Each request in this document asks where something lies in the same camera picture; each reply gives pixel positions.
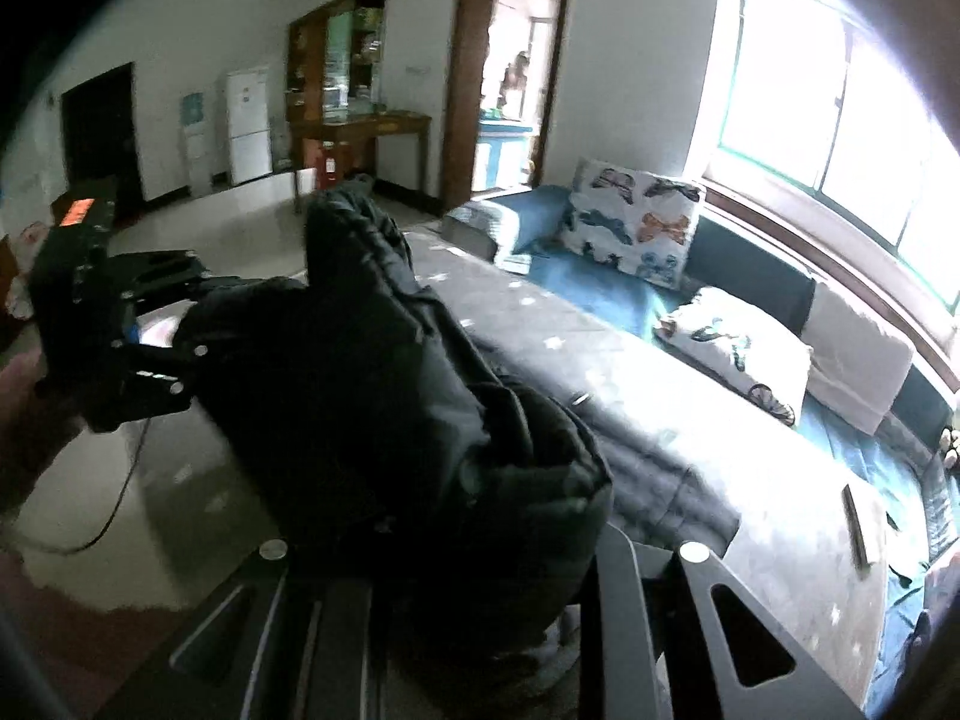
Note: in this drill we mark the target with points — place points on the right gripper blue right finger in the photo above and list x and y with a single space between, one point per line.
674 634

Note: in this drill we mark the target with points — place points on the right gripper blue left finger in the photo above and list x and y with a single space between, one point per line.
272 641

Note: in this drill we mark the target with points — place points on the black quilted puffer jacket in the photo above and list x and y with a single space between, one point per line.
388 446

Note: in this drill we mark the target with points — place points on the person's left hand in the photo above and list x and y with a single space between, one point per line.
21 405

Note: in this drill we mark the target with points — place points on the grey star quilted blanket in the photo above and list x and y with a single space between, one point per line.
669 430

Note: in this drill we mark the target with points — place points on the white water dispenser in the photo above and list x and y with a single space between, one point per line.
195 145

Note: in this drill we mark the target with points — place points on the dark remote on bed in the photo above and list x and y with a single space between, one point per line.
863 557

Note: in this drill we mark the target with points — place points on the white refrigerator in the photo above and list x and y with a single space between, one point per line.
248 125

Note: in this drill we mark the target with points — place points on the blue bed sheet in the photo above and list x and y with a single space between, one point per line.
919 518

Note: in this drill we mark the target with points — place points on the flat butterfly print pillow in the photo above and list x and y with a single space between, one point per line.
748 350

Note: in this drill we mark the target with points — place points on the wooden desk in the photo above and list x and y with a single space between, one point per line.
335 148

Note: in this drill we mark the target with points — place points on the white headboard cushion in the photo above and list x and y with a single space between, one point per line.
859 360

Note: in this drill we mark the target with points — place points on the wooden display cabinet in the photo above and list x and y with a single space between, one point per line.
333 61

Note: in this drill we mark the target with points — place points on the stuffed toy animals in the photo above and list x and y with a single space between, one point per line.
948 450

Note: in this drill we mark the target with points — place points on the dark teal headboard cushion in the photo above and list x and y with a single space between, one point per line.
737 261

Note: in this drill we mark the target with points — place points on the upright butterfly print pillow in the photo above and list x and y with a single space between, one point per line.
639 223

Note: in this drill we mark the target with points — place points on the blue white cabinet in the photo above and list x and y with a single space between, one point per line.
502 155

